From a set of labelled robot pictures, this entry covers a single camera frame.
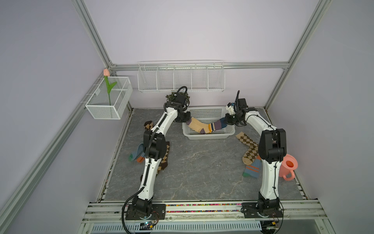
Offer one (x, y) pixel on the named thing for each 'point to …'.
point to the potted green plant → (170, 97)
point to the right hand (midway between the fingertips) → (223, 120)
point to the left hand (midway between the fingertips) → (189, 119)
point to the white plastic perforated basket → (208, 114)
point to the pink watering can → (289, 164)
